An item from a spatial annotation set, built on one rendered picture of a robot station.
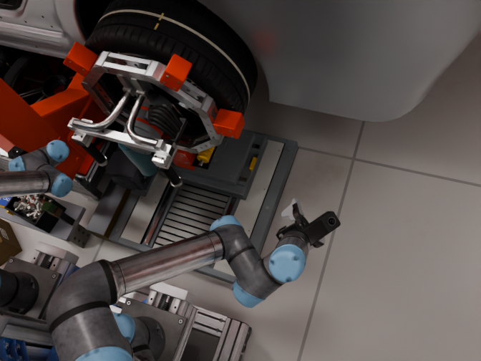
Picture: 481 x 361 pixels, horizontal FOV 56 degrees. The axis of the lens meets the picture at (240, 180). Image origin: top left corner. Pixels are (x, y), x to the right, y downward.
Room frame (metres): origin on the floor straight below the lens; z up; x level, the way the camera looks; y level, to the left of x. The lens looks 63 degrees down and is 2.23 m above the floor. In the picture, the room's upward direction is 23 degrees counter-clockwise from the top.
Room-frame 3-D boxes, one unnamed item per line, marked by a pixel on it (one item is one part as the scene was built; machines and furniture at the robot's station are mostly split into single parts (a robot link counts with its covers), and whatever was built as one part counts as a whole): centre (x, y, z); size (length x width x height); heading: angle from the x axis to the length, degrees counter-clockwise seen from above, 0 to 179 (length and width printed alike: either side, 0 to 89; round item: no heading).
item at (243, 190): (1.27, 0.08, 0.13); 0.50 x 0.36 x 0.10; 48
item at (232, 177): (1.27, 0.08, 0.32); 0.40 x 0.30 x 0.28; 48
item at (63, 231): (1.19, 0.94, 0.44); 0.43 x 0.17 x 0.03; 48
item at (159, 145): (0.99, 0.20, 1.03); 0.19 x 0.18 x 0.11; 138
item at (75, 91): (1.55, 0.52, 0.69); 0.52 x 0.17 x 0.35; 138
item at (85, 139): (1.10, 0.46, 0.93); 0.09 x 0.05 x 0.05; 138
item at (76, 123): (1.12, 0.35, 1.03); 0.19 x 0.18 x 0.11; 138
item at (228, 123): (0.94, -0.04, 0.85); 0.09 x 0.08 x 0.07; 48
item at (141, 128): (1.09, 0.24, 0.85); 0.21 x 0.14 x 0.14; 138
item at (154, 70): (1.15, 0.20, 0.85); 0.54 x 0.07 x 0.54; 48
